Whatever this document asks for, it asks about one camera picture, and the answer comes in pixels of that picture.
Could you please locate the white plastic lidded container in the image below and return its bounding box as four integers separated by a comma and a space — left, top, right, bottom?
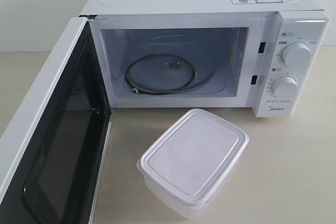
137, 109, 249, 219

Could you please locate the white microwave door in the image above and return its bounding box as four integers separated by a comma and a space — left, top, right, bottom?
1, 17, 111, 223

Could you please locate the white Midea microwave oven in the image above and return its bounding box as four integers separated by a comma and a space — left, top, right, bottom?
80, 0, 330, 117

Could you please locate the lower white timer knob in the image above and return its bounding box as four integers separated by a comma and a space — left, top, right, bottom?
271, 76, 298, 98

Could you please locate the upper white control knob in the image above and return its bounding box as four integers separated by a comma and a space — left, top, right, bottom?
281, 42, 311, 67

